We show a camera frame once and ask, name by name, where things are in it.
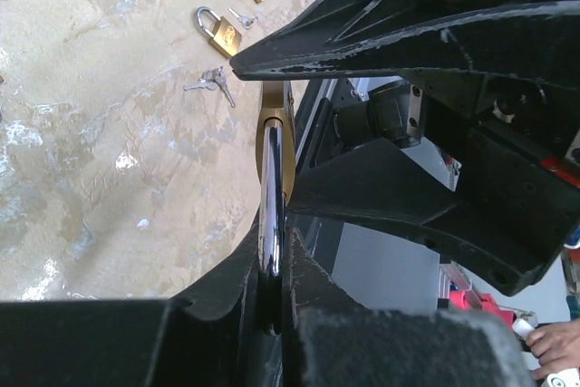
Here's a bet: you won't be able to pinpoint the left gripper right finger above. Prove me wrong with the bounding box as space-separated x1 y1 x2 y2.
281 228 535 386

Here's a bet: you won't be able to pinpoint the small silver key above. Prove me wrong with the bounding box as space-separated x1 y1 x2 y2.
228 7 258 30

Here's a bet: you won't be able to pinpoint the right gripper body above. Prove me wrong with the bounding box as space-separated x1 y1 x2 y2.
371 64 580 288

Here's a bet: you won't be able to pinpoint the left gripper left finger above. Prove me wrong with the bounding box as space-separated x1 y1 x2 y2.
1 227 272 386

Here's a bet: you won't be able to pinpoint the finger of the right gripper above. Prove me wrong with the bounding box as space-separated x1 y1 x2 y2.
230 0 579 95
289 140 548 296

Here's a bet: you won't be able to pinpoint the small brass padlock with key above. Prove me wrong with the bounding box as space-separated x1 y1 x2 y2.
195 6 242 59

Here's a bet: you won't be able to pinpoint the large brass padlock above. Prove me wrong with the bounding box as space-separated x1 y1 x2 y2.
256 81 296 336

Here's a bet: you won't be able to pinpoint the silver keys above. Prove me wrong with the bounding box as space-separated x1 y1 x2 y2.
183 66 237 108

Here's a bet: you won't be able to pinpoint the person's hand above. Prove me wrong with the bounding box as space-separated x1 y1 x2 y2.
526 319 579 380

